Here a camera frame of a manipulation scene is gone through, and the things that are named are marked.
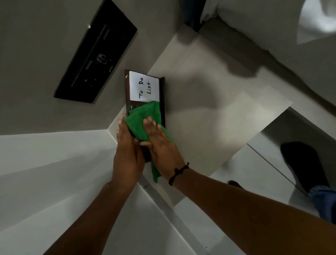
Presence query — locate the white paper note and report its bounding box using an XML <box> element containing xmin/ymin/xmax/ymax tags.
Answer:
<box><xmin>129</xmin><ymin>71</ymin><xmax>160</xmax><ymax>103</ymax></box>

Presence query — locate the person's dark foot tip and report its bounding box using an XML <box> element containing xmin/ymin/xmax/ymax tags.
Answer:
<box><xmin>227</xmin><ymin>180</ymin><xmax>245</xmax><ymax>190</ymax></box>

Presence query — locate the person's right hand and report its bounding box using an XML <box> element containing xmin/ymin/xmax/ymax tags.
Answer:
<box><xmin>140</xmin><ymin>117</ymin><xmax>187</xmax><ymax>181</ymax></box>

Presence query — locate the person's right forearm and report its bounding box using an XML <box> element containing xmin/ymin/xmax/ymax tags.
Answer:
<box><xmin>172</xmin><ymin>168</ymin><xmax>336</xmax><ymax>255</ymax></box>

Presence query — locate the white rounded fixture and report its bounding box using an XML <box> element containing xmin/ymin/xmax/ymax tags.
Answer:
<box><xmin>297</xmin><ymin>0</ymin><xmax>336</xmax><ymax>44</ymax></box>

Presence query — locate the black wall panel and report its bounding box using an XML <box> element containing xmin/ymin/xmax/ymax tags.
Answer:
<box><xmin>54</xmin><ymin>0</ymin><xmax>138</xmax><ymax>104</ymax></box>

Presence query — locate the dark brown board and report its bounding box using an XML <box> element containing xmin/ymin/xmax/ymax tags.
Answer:
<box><xmin>124</xmin><ymin>69</ymin><xmax>166</xmax><ymax>163</ymax></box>

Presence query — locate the green cleaning cloth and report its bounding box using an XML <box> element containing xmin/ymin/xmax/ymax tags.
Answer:
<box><xmin>124</xmin><ymin>101</ymin><xmax>174</xmax><ymax>184</ymax></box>

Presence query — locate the person's left hand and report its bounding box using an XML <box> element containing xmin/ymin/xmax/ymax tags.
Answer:
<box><xmin>111</xmin><ymin>118</ymin><xmax>146</xmax><ymax>186</ymax></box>

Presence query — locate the black wrist band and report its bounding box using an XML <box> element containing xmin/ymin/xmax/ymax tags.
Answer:
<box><xmin>168</xmin><ymin>163</ymin><xmax>190</xmax><ymax>187</ymax></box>

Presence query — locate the person's left forearm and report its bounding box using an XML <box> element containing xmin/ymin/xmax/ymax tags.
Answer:
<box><xmin>43</xmin><ymin>180</ymin><xmax>143</xmax><ymax>255</ymax></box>

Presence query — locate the person's blue jeans leg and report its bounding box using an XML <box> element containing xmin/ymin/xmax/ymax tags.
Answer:
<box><xmin>308</xmin><ymin>185</ymin><xmax>336</xmax><ymax>225</ymax></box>

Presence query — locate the person's black sock foot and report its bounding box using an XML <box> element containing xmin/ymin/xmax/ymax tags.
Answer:
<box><xmin>280</xmin><ymin>142</ymin><xmax>330</xmax><ymax>196</ymax></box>

